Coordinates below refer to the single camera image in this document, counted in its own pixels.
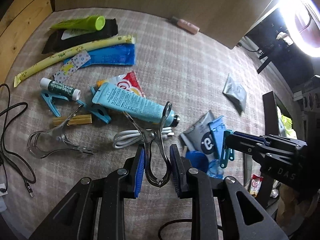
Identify metal clip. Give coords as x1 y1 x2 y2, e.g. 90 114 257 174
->
123 101 172 187
27 104 98 159

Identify light blue cream tube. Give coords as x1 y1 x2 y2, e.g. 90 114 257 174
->
92 82 164 124

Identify grey foil sachet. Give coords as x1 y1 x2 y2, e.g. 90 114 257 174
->
222 75 247 114

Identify grey sachet with logo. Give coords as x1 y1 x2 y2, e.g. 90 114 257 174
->
180 110 215 161

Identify blue bottle cap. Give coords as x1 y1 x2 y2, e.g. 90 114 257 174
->
185 151 209 173

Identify white power strip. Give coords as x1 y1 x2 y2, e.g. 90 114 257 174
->
0 183 8 213

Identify wooden clothespin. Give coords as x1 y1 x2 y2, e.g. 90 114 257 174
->
53 114 92 127

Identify blue plastic clip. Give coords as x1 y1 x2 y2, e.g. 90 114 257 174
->
41 90 69 117
72 89 111 124

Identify plaid table mat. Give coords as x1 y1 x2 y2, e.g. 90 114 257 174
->
0 7 296 240

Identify green white lip balm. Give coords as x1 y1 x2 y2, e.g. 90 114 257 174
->
40 77 81 101

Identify pink small bottle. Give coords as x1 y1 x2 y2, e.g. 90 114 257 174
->
170 16 200 35

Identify red white snack packet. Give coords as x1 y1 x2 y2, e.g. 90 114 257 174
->
96 71 145 97

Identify blue foil packet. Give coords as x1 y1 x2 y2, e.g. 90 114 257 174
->
63 43 137 68

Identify long yellow tea stick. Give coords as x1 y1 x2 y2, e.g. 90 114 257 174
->
14 35 137 88

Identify black wipes pack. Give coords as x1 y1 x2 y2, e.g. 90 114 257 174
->
42 18 118 54

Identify green tube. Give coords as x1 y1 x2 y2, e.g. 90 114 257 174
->
51 15 106 31

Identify wooden board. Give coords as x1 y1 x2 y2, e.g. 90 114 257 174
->
1 0 53 83

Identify white usb cable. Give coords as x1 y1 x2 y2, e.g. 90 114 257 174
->
112 126 175 150

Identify ring light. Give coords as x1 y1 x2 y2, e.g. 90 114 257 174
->
278 0 319 58

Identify black cable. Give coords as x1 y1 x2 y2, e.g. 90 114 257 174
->
0 83 37 198

